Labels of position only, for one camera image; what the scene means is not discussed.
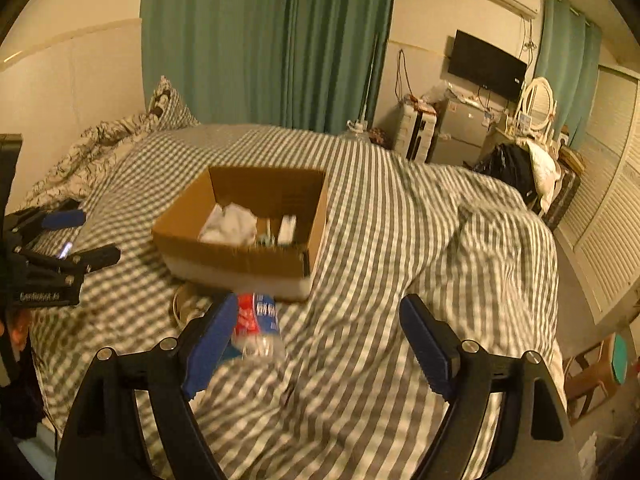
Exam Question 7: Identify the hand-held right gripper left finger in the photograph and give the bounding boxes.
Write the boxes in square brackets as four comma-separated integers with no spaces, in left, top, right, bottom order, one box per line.
[55,292,239,480]

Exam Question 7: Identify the white oval mirror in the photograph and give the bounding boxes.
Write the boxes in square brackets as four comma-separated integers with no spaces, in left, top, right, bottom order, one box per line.
[515,77,557,137]

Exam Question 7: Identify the white radiator heater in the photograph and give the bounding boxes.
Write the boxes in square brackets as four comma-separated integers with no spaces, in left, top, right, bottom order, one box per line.
[392,99,438,162]

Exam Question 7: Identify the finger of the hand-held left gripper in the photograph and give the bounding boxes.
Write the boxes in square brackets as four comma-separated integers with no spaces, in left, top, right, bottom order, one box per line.
[22,244,122,276]
[5,199,87,241]

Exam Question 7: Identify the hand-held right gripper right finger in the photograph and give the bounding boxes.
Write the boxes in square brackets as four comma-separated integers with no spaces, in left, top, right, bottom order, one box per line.
[399,294,583,480]

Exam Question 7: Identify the floral patterned pillow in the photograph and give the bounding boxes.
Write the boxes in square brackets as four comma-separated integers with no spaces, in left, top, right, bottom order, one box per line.
[27,76,201,201]

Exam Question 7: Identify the clear plastic bottle red label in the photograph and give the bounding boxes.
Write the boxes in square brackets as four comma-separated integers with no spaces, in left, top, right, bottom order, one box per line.
[220,292,288,365]

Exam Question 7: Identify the cardboard box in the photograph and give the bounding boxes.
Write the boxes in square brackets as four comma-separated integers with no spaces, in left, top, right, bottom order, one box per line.
[151,165,329,303]

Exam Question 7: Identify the white crumpled cloth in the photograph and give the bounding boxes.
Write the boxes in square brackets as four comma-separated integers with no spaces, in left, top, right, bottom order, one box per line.
[198,202,258,248]

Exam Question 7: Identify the grey checked bed quilt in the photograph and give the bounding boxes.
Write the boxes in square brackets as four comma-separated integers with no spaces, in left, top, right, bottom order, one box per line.
[30,123,568,480]

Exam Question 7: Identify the white louvered wardrobe doors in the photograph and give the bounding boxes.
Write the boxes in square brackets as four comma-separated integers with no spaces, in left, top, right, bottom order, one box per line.
[555,64,640,328]

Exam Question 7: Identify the wooden stool green seat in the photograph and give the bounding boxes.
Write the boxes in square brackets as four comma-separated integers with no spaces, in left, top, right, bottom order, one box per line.
[564,332,632,423]

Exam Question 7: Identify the black bag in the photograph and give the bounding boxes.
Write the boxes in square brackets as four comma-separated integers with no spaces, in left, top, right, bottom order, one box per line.
[471,142,538,207]

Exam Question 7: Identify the black wall television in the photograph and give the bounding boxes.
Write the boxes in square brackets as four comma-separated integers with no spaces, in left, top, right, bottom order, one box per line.
[447,30,528,102]

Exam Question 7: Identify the light green curtain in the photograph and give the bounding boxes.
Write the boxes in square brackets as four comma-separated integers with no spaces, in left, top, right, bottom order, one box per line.
[534,0,603,147]

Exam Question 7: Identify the white small box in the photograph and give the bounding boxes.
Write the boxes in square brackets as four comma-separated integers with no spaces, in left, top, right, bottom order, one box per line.
[277,214,297,246]

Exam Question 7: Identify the grey mini fridge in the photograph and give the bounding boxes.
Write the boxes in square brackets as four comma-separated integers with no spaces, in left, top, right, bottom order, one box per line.
[427,97,493,166]

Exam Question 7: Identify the person's left hand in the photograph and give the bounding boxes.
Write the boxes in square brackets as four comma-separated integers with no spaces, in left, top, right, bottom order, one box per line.
[0,307,32,356]

